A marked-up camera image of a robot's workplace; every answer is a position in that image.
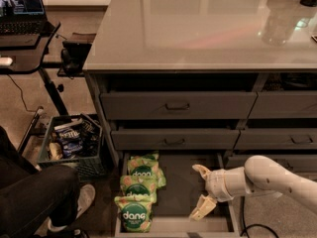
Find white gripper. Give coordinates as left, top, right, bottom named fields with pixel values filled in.
left=189, top=165, right=252, bottom=221

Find green chip bag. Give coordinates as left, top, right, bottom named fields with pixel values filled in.
left=120, top=176, right=158, bottom=202
left=128, top=151, right=166, bottom=188
left=114, top=195, right=153, bottom=233

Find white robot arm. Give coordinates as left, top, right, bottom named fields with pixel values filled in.
left=189, top=156, right=317, bottom=221

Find open bottom left drawer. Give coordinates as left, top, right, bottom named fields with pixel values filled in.
left=115, top=152, right=240, bottom=238

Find middle right drawer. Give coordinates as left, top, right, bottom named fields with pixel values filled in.
left=235, top=128, right=317, bottom=150

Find top left drawer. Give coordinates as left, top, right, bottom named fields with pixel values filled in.
left=100, top=91, right=257, bottom=120

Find middle left drawer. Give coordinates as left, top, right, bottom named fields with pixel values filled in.
left=111, top=129, right=240, bottom=150

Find bottom right drawer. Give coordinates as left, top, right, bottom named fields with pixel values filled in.
left=224, top=155, right=317, bottom=173

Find top right drawer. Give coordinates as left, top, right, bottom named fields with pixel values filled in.
left=249, top=91, right=317, bottom=119

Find grey drawer cabinet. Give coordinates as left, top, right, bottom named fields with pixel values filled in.
left=82, top=0, right=317, bottom=238

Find blue snack bag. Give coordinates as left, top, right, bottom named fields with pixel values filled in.
left=54, top=119, right=83, bottom=159

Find green plastic crate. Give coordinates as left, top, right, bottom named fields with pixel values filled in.
left=37, top=113, right=106, bottom=180

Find white sneaker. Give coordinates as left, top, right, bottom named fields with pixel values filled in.
left=48, top=184, right=96, bottom=233

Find person's leg dark trousers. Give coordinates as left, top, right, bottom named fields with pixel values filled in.
left=0, top=127, right=79, bottom=238

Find black device on stand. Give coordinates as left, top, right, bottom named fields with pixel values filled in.
left=57, top=33, right=96, bottom=77

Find black side desk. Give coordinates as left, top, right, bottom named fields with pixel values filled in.
left=0, top=22, right=68, bottom=115

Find white object on desk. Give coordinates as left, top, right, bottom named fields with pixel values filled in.
left=0, top=58, right=13, bottom=66

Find laptop computer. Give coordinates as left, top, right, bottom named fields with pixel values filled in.
left=0, top=0, right=47, bottom=36

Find black floor cable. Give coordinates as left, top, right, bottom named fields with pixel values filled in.
left=239, top=195, right=280, bottom=238

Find thin desk cable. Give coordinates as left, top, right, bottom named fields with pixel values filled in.
left=6, top=73, right=37, bottom=114

